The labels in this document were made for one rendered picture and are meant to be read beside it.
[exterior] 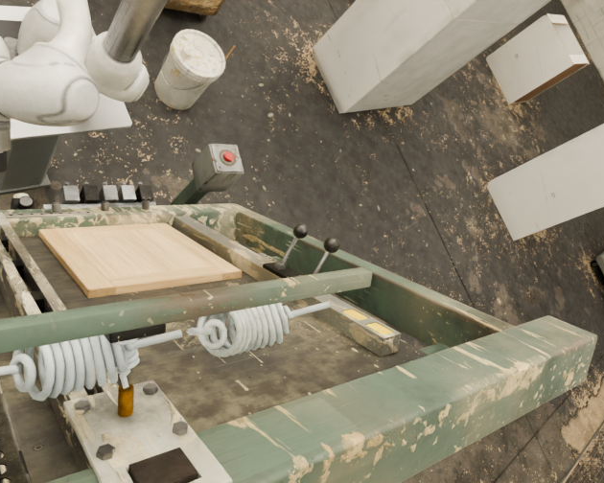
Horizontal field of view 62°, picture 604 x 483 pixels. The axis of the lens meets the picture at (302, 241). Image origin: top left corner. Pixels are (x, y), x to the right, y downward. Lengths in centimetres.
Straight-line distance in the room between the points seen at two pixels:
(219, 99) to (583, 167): 288
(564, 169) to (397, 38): 188
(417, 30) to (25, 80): 274
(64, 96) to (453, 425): 78
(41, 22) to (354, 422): 150
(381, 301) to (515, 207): 362
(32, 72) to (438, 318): 93
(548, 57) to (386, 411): 541
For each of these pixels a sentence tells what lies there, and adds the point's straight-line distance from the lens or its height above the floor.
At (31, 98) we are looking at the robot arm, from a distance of 97.
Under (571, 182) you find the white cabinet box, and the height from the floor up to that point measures 67.
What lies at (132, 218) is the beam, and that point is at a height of 90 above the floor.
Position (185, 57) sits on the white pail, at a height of 37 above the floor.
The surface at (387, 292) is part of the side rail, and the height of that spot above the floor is 149.
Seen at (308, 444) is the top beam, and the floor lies 189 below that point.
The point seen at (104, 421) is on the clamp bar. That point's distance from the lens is 58.
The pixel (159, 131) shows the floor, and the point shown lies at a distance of 297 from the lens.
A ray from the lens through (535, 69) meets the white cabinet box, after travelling 593.
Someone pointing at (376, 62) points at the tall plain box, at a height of 49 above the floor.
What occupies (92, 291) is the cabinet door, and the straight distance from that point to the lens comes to 114.
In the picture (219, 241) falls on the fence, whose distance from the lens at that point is 144.
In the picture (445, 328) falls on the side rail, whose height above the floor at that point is 163.
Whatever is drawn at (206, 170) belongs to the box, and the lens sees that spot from 188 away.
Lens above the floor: 236
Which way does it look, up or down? 49 degrees down
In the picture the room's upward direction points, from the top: 59 degrees clockwise
